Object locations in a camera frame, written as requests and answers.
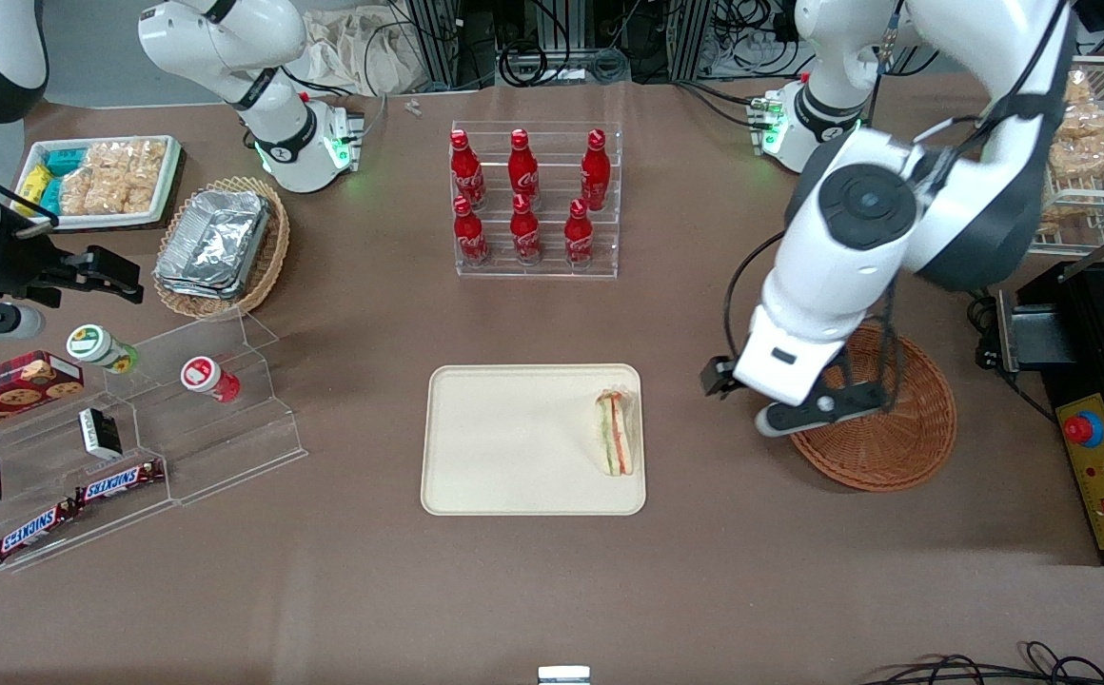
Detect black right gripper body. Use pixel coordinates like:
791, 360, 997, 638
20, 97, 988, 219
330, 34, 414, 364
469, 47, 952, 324
0, 221, 69, 310

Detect triangle sandwich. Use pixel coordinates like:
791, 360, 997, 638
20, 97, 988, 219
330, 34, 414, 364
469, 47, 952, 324
595, 386, 637, 478

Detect white snack tray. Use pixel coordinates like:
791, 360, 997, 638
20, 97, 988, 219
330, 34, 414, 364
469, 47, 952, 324
14, 135, 182, 232

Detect round brown wicker basket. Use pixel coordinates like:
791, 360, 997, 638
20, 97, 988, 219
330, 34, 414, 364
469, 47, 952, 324
788, 322, 958, 493

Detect oval light wicker basket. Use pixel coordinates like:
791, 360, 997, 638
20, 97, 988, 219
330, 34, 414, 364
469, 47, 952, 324
152, 176, 290, 321

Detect cream rectangular serving tray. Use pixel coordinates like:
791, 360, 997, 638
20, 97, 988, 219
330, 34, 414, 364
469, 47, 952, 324
421, 363, 647, 517

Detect black base with tray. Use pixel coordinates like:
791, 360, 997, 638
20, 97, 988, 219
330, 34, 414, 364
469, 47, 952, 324
977, 262, 1104, 568

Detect green lid cup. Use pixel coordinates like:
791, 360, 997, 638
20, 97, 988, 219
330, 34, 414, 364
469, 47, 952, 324
67, 324, 140, 375

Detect rice cracker snack bags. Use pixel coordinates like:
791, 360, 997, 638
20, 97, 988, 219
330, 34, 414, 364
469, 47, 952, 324
57, 140, 168, 216

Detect aluminium foil container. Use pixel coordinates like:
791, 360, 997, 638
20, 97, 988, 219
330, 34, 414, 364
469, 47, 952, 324
154, 271, 246, 296
157, 188, 272, 284

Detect red cookie box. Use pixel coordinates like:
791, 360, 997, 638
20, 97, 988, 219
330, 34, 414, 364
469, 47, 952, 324
0, 351, 86, 441

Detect red lid cup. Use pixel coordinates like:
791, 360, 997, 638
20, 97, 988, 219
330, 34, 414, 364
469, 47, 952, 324
180, 356, 242, 404

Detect red cola bottle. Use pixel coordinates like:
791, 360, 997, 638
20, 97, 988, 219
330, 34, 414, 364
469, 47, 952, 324
453, 196, 491, 267
580, 128, 612, 213
449, 129, 487, 211
508, 128, 542, 204
563, 198, 597, 269
510, 194, 543, 265

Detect clear acrylic bottle rack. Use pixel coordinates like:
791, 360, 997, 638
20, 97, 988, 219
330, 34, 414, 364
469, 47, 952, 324
450, 121, 623, 280

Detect Snickers chocolate bar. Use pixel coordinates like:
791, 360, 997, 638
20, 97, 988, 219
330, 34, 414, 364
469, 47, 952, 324
0, 499, 83, 563
75, 460, 166, 506

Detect clear acrylic stepped shelf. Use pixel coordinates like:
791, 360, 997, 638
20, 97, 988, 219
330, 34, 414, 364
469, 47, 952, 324
0, 309, 308, 574

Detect white power strip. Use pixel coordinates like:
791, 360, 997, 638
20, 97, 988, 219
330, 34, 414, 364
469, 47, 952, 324
702, 27, 816, 80

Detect white cloth bag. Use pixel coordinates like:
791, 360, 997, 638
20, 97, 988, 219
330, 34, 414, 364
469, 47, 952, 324
297, 8, 423, 97

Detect bagged snacks in rack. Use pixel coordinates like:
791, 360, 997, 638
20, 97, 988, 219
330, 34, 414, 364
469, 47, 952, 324
1039, 69, 1104, 227

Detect thin black right gripper cable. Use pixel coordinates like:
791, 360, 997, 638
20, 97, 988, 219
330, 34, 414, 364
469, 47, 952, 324
0, 147, 61, 230

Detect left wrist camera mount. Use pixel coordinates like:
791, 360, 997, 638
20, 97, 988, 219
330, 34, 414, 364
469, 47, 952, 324
755, 379, 888, 440

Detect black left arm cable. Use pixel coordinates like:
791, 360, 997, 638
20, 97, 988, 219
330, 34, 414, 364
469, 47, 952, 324
722, 0, 1076, 415

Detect coiled black cables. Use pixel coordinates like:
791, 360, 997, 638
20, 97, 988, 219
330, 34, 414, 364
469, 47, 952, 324
498, 42, 631, 88

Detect black floor cables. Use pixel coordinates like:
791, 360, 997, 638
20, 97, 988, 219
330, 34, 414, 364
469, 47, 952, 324
860, 641, 1104, 685

